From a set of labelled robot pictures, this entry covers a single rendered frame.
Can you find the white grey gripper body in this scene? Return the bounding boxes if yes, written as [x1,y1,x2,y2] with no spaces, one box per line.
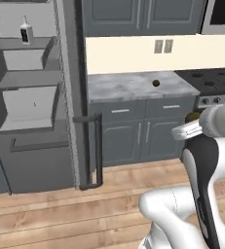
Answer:
[170,120,205,141]

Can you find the dark green avocado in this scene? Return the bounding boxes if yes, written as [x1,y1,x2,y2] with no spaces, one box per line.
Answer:
[185,111,202,124]

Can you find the grey fridge door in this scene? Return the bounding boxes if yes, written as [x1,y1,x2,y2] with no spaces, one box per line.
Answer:
[54,0,90,191]

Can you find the grey fridge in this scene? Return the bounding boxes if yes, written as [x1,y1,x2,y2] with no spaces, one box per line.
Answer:
[0,0,86,196]

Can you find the grey fridge shelf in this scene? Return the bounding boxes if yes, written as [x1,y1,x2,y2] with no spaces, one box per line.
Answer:
[0,69,63,90]
[0,36,57,52]
[0,117,59,133]

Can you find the white liquor bottle black label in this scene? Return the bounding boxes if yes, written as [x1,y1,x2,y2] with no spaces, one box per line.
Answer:
[19,15,33,46]

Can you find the blue-grey base cupboard door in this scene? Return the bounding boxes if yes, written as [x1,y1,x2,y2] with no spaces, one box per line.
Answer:
[97,120,145,168]
[139,116,187,163]

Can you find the blue-grey drawer front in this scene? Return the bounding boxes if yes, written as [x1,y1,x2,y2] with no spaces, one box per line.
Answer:
[89,100,147,124]
[145,96,197,120]

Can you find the black hob stove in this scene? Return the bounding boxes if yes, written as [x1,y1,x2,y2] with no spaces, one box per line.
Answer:
[173,66,225,110]

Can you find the silver microwave oven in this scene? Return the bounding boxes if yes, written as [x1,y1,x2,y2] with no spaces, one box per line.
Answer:
[199,0,225,36]

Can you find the grey freezer drawer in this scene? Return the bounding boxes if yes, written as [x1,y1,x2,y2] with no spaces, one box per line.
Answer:
[0,124,77,196]

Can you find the silver drawer handle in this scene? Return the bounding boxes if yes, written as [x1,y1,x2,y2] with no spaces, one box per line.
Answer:
[110,108,131,114]
[162,104,181,110]

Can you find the silver base cupboard handle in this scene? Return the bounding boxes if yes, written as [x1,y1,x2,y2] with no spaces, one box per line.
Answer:
[145,121,151,144]

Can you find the grey wall socket plate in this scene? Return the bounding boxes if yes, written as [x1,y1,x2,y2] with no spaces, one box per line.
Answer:
[164,38,174,54]
[153,39,165,54]

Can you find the dark grey fridge door handle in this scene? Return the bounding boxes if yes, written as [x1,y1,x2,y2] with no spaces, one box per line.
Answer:
[72,112,104,192]

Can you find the blue-grey wall cupboard door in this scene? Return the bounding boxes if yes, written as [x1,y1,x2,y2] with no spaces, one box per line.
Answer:
[144,0,206,35]
[82,0,146,37]

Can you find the silver wall cupboard handle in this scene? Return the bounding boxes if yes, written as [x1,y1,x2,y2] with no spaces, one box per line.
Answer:
[135,0,141,31]
[146,0,152,30]

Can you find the dark grey freezer drawer handle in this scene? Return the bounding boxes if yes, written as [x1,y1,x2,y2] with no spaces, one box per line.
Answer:
[9,138,70,154]

